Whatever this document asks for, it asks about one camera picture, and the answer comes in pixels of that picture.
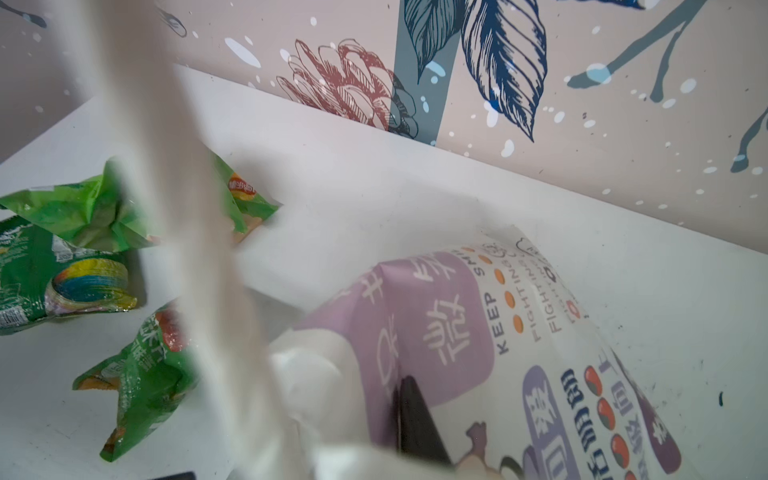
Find white patterned paper bag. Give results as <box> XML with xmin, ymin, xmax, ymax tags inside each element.
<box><xmin>56</xmin><ymin>1</ymin><xmax>697</xmax><ymax>479</ymax></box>

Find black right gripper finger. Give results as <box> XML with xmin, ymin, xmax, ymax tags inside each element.
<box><xmin>394</xmin><ymin>376</ymin><xmax>452</xmax><ymax>467</ymax></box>

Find green orange snack packet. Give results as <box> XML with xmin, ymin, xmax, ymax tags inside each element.
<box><xmin>1</xmin><ymin>216</ymin><xmax>139</xmax><ymax>335</ymax></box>

